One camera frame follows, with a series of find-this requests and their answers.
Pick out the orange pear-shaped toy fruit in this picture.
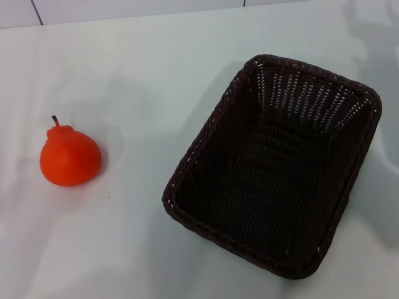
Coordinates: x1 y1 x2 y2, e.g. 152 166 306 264
39 115 103 187

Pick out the dark brown woven basket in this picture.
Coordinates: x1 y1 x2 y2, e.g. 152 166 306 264
161 54 383 280

